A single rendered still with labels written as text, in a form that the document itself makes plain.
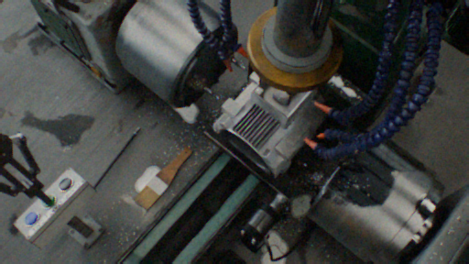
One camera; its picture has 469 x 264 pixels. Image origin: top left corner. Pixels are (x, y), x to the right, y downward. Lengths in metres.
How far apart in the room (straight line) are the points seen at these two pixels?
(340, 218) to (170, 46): 0.52
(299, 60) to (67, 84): 0.84
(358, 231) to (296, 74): 0.36
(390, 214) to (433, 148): 0.51
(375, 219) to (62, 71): 0.99
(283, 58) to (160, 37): 0.35
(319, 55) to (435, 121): 0.71
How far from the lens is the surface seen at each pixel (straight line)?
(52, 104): 1.57
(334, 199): 1.08
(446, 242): 1.09
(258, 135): 1.13
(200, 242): 1.25
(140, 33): 1.21
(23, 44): 1.70
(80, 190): 1.16
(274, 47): 0.95
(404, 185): 1.09
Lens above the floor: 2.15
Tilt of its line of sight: 68 degrees down
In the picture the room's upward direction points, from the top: 2 degrees clockwise
